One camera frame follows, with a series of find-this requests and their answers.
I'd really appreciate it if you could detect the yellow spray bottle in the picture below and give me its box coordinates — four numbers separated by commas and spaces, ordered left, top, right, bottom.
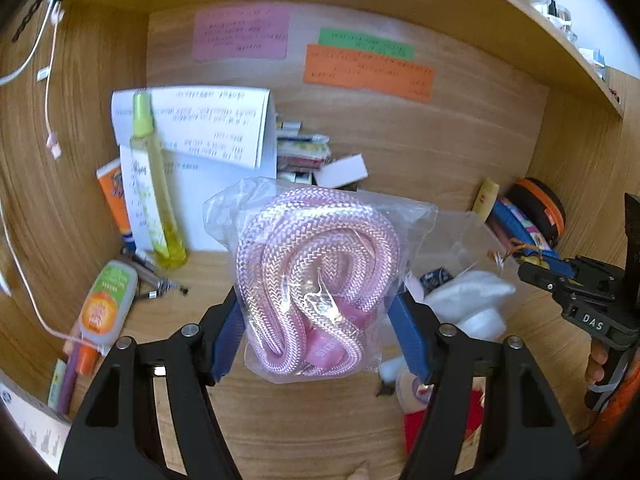
129, 91, 188, 269

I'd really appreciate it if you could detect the stack of books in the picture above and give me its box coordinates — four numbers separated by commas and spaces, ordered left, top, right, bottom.
276, 114, 331, 184

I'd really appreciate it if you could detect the white paper sheet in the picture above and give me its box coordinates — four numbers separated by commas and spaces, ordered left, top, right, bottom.
110, 84, 279, 254

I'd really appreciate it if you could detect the black orange zipper case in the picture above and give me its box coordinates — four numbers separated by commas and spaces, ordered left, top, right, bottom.
506, 177, 566, 248

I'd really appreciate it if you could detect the cream lotion tube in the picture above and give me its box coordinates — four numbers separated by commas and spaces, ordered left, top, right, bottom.
471, 178, 499, 222

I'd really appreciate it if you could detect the white charging cable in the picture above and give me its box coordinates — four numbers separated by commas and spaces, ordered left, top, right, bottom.
0, 0, 97, 346

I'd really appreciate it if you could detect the blue patchwork pencil pouch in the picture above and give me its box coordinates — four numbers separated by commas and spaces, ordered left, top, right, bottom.
488, 197, 553, 252

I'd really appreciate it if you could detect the red pouch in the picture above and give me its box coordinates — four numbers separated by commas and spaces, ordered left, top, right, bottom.
404, 389, 485, 454

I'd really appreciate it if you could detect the person's hand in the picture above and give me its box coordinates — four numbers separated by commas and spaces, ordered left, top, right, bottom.
585, 339, 608, 385

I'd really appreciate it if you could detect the orange tube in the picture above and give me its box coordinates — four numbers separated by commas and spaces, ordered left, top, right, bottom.
96, 158, 136, 252

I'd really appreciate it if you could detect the white round plastic container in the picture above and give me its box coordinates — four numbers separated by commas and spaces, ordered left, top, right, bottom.
376, 356, 433, 414

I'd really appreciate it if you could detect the small blue staples box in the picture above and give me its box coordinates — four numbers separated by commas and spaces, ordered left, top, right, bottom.
419, 266, 454, 295

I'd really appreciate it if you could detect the small white cardboard box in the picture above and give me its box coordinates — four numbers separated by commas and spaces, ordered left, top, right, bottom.
314, 154, 369, 188

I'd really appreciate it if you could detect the glue bottle green orange label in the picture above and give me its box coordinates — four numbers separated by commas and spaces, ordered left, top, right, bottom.
76, 260, 138, 376

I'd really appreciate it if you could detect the white cloth pouch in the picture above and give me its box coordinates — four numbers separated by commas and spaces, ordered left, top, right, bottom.
423, 271, 516, 341

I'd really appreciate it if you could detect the pink sticky note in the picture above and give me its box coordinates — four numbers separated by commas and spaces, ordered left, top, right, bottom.
192, 3, 291, 62

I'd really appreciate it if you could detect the green sticky note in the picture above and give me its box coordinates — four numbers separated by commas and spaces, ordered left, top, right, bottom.
318, 28, 414, 61

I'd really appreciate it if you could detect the pink rope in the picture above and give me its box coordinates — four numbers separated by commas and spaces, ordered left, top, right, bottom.
202, 175, 440, 386

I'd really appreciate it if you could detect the orange sticky note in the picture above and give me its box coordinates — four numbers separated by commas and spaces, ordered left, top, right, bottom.
303, 44, 434, 103

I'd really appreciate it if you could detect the gourd charm with orange cord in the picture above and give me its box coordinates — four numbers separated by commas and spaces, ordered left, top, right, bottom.
488, 243, 544, 266

